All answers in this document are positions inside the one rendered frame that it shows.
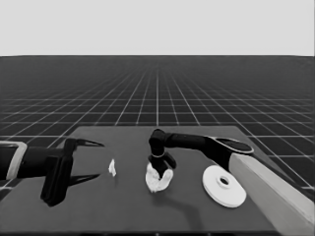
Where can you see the large thick white disc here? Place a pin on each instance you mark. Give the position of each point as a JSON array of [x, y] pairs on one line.
[[212, 185]]

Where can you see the white round carrier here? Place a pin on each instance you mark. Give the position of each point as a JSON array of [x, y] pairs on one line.
[[162, 185]]

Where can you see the small white T-shaped piece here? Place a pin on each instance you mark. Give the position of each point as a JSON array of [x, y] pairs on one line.
[[112, 168]]

